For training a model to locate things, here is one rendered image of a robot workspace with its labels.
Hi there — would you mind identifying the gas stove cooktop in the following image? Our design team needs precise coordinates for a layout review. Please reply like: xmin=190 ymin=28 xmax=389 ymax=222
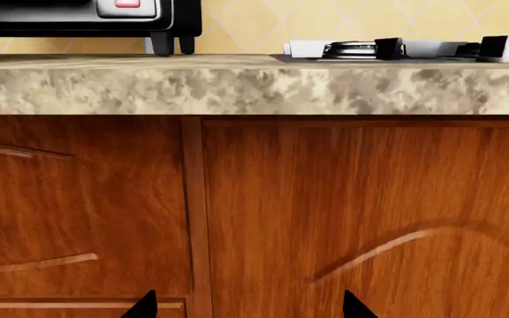
xmin=272 ymin=34 xmax=509 ymax=64

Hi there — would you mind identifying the black toaster oven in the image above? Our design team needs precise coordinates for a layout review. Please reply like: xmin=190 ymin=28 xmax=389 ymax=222
xmin=0 ymin=0 xmax=203 ymax=57

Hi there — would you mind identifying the wooden cabinet drawer front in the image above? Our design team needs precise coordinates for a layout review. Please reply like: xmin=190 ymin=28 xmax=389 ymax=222
xmin=0 ymin=114 xmax=193 ymax=299

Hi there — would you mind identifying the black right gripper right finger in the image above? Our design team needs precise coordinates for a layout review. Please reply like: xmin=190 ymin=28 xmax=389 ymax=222
xmin=343 ymin=289 xmax=380 ymax=318

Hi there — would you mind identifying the wooden lower drawer front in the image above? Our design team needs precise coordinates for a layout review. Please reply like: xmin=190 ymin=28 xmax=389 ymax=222
xmin=0 ymin=297 xmax=188 ymax=318

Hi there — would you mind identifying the marble kitchen countertop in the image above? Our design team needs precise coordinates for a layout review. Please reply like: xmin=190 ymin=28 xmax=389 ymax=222
xmin=0 ymin=52 xmax=509 ymax=117

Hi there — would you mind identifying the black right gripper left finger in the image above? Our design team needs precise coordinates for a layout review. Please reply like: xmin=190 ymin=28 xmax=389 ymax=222
xmin=120 ymin=289 xmax=158 ymax=318

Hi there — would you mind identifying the wooden cabinet door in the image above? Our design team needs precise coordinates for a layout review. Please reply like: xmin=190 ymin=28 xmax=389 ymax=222
xmin=200 ymin=115 xmax=509 ymax=318

